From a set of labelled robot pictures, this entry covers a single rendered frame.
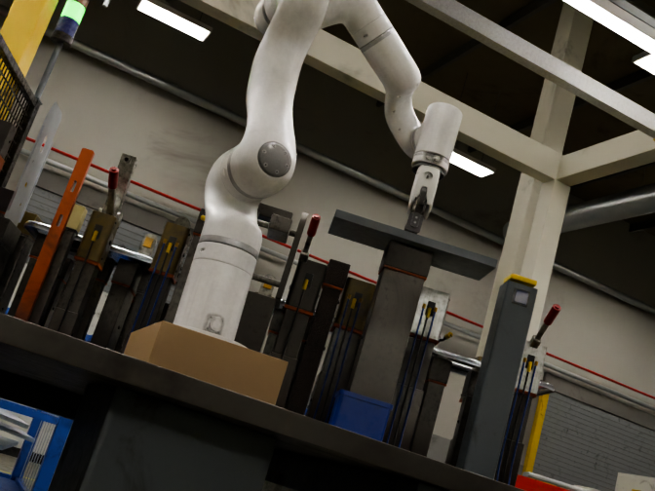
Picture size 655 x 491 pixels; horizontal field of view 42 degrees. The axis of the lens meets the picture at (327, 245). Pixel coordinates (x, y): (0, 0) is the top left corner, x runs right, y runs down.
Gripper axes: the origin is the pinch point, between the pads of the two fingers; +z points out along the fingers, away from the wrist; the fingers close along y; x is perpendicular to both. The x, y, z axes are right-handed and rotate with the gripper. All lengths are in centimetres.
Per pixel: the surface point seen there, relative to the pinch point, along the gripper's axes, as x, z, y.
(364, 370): 1.8, 33.2, -3.3
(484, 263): -16.9, 3.6, -5.1
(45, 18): 133, -60, 71
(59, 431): 115, 67, 198
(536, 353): -36.6, 14.8, 15.9
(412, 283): -3.2, 11.8, -2.9
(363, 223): 10.8, 3.3, -7.3
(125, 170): 70, 1, 12
